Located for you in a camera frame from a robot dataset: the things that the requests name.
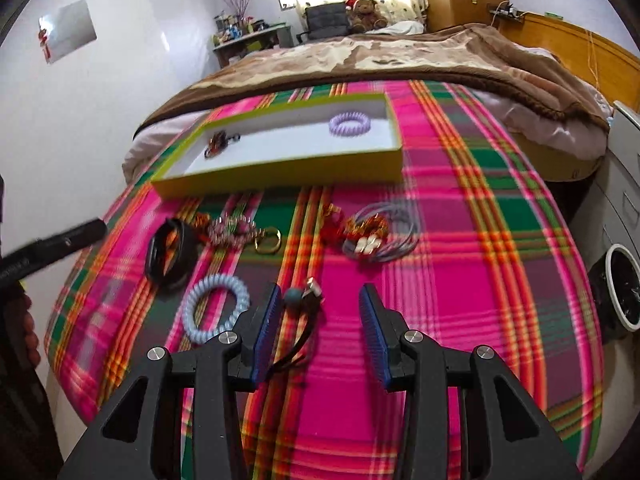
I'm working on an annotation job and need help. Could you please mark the light blue spiral hair tie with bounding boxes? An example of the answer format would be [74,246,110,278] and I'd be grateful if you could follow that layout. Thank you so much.
[181,274,251,345]

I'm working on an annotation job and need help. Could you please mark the white drawer cabinet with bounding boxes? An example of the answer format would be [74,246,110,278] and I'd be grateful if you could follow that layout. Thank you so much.
[570,100,640,281]

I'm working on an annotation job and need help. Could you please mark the clutter of desk bottles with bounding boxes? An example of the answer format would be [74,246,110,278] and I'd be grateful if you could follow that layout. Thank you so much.
[212,10,273,46]

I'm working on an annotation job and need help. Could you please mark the red gold hair clips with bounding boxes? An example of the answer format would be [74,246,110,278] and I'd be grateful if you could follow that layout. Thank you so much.
[320,203,351,241]

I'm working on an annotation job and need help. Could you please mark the yellow mattress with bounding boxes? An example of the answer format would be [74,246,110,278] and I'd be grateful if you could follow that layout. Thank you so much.
[515,130,606,183]

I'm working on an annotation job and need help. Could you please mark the dark grey chair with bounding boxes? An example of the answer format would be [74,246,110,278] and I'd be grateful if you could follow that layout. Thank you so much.
[297,3,351,43]

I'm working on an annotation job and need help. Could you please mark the grey cord flower necklace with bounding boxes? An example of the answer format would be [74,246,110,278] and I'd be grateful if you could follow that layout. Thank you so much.
[342,202,421,263]

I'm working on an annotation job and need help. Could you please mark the purple spiral hair tie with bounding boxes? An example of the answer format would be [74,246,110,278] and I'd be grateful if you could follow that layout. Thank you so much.
[328,113,370,137]

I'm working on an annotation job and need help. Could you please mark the black cord with blue bead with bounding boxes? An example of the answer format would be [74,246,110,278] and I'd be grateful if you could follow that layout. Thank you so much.
[265,277,327,382]

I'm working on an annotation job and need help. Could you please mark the black wrist band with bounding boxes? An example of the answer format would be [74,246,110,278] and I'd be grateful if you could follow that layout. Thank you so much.
[145,217,198,291]

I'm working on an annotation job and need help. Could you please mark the person's left hand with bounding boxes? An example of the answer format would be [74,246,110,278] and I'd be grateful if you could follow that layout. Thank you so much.
[0,291,42,368]

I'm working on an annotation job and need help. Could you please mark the silver wall poster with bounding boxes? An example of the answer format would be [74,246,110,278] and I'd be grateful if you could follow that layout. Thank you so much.
[39,0,98,65]

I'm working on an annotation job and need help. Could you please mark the black white-rimmed trash bin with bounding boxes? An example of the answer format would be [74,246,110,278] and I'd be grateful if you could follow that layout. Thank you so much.
[585,242,640,333]

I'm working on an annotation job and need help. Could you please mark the wooden headboard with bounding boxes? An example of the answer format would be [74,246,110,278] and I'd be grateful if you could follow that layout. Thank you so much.
[492,10,640,116]

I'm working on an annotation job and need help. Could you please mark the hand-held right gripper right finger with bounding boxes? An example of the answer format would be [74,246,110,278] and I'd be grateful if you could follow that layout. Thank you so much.
[359,282,583,480]

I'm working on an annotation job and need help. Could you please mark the orange cable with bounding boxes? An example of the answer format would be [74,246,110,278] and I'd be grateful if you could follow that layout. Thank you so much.
[585,30,601,91]

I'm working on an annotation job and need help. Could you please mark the power strip with plugs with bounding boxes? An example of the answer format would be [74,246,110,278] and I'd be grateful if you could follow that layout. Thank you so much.
[487,1,526,21]

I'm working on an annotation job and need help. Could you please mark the dark beaded keychain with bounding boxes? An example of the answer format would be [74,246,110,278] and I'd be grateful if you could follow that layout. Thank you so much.
[204,131,241,158]

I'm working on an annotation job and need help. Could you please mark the white pillow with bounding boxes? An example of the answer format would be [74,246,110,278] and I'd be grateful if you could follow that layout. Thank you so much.
[370,20,426,36]

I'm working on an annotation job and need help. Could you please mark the grey desk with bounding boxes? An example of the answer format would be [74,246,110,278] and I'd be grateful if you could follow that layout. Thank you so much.
[212,24,296,68]

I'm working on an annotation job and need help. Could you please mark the brown patterned blanket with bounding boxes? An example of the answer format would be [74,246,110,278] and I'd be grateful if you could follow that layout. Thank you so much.
[132,24,608,141]

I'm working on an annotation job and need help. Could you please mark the pink green plaid blanket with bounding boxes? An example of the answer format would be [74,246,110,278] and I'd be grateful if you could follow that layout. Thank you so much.
[44,79,608,480]

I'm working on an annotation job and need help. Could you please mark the pink beaded bracelet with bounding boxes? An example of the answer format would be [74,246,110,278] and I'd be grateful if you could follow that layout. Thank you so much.
[207,215,261,247]

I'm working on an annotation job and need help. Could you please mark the brown teddy bear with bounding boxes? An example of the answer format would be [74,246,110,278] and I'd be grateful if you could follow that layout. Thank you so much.
[344,0,390,31]

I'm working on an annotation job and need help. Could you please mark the pale bed sheet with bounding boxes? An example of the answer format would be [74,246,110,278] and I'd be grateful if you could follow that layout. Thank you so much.
[122,47,613,183]

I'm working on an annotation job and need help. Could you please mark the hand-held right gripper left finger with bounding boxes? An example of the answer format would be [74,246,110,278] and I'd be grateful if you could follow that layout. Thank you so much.
[60,282,283,480]

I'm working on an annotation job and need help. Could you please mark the yellow-green cardboard box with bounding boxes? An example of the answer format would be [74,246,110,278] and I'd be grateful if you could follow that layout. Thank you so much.
[150,92,405,200]

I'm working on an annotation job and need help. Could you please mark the gold ring clasp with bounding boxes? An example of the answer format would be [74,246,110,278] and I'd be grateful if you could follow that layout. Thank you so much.
[255,226,282,256]

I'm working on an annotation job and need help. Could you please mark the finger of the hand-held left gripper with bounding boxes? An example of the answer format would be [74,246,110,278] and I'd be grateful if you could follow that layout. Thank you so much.
[0,216,109,292]

